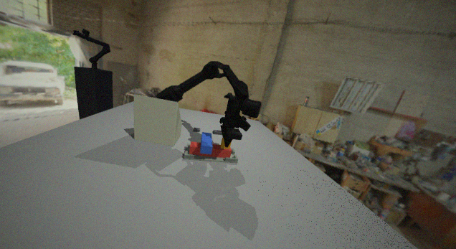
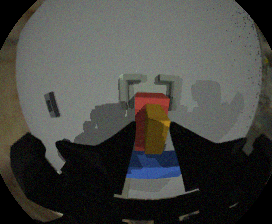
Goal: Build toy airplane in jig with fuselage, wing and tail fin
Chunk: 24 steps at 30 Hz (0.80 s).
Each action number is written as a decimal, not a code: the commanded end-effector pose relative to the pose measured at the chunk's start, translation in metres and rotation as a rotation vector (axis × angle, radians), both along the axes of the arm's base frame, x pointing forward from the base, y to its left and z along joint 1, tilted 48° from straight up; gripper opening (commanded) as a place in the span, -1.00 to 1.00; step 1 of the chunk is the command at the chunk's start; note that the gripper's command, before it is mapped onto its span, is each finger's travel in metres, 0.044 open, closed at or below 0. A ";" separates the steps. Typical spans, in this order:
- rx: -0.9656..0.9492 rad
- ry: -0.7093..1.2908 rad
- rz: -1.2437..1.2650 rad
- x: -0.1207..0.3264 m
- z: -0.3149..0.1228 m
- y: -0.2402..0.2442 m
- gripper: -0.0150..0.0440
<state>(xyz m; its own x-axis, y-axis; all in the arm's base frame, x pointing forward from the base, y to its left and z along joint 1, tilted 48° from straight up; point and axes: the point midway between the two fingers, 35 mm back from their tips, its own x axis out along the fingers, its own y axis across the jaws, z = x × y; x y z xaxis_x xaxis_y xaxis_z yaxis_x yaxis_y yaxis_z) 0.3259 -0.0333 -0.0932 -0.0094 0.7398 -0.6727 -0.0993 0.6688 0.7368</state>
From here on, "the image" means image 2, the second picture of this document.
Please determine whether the yellow rectangular block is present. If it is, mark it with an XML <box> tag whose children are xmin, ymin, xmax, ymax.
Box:
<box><xmin>144</xmin><ymin>104</ymin><xmax>171</xmax><ymax>155</ymax></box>

